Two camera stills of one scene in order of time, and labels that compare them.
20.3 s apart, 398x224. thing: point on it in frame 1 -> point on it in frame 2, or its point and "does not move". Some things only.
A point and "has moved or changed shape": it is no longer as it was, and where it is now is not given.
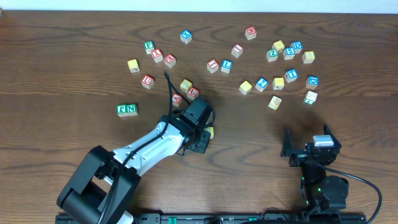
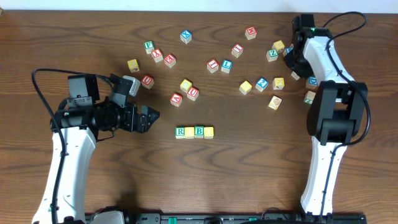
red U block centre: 193,93 does not move
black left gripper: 203,140 -> 137,118
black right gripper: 305,152 -> 292,59
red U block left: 148,81 does not move
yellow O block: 211,130 does not move
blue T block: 291,75 has moved or changed shape
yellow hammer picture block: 278,83 does not move
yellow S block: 245,87 does not move
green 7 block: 310,98 does not move
